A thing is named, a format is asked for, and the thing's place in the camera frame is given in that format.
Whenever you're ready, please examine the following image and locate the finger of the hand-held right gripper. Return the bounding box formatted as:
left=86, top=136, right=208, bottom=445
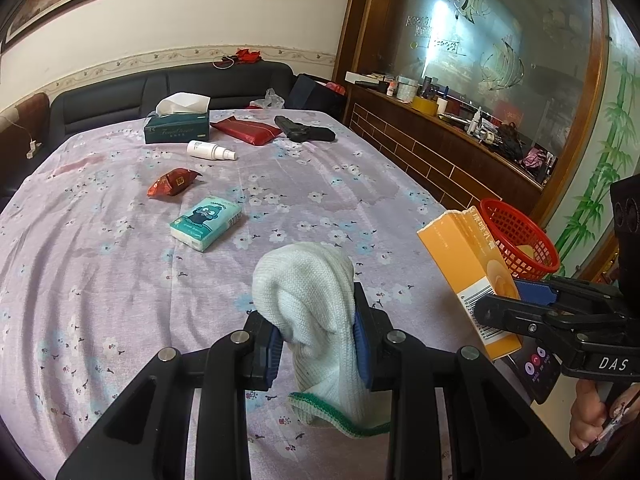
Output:
left=474, top=294, right=626, bottom=356
left=514, top=276, right=626, bottom=313

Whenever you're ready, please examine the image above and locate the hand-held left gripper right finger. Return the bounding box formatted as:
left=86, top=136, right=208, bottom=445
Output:
left=352, top=282, right=581, bottom=480

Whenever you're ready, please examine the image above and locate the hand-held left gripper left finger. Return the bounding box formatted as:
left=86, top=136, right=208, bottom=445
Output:
left=56, top=310, right=286, bottom=480

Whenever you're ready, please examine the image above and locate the red plastic basket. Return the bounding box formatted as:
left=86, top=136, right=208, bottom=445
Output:
left=479, top=198, right=561, bottom=281

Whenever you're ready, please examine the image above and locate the orange cardboard box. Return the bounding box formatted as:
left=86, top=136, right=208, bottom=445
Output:
left=416, top=208, right=524, bottom=363

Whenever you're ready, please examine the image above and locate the white sock with green trim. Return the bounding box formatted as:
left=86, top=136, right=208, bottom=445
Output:
left=251, top=241, right=393, bottom=440

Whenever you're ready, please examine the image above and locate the person's right hand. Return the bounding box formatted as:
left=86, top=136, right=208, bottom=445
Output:
left=570, top=377, right=640, bottom=453

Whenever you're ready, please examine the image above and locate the black smartphone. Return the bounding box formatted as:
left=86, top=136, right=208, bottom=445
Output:
left=514, top=342, right=563, bottom=403

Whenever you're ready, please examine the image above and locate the bamboo print glass panel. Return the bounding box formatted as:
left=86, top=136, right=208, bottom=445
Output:
left=545, top=0, right=640, bottom=276

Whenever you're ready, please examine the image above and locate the pink cloth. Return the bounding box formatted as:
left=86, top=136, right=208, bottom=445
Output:
left=519, top=146, right=551, bottom=170

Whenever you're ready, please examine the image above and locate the teal tissue pack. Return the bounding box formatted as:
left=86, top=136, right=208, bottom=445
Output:
left=169, top=196, right=246, bottom=252

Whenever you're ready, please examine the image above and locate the black cloth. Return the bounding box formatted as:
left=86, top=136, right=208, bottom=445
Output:
left=492, top=124, right=526, bottom=161

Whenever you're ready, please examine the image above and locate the pink floral tablecloth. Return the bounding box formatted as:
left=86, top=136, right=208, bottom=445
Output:
left=0, top=107, right=551, bottom=480

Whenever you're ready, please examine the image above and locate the wooden cabinet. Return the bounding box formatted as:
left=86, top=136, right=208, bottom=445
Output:
left=345, top=72, right=546, bottom=221

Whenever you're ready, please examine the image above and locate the red snack packet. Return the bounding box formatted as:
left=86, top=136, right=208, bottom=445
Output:
left=147, top=169, right=203, bottom=199

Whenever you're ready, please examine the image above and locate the white spray bottle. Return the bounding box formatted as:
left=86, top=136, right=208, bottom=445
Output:
left=187, top=140, right=238, bottom=162

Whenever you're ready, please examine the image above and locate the red pouch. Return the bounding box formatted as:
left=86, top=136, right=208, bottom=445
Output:
left=210, top=116, right=283, bottom=147

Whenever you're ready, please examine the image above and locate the black toy pistol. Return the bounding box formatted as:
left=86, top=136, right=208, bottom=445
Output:
left=274, top=115, right=337, bottom=143

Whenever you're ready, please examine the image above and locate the wood-framed etched glass partition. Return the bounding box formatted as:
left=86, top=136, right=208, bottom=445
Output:
left=332, top=0, right=608, bottom=221

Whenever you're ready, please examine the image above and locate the green tissue box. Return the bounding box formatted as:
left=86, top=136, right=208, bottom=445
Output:
left=144, top=92, right=211, bottom=146

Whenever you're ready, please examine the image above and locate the clear plastic bag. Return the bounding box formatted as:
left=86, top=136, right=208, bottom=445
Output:
left=250, top=88, right=286, bottom=110

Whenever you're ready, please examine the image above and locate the black bag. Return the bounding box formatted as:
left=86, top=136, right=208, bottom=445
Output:
left=289, top=73, right=347, bottom=122

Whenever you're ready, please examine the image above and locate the black leather sofa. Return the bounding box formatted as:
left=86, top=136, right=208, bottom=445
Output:
left=0, top=62, right=296, bottom=201

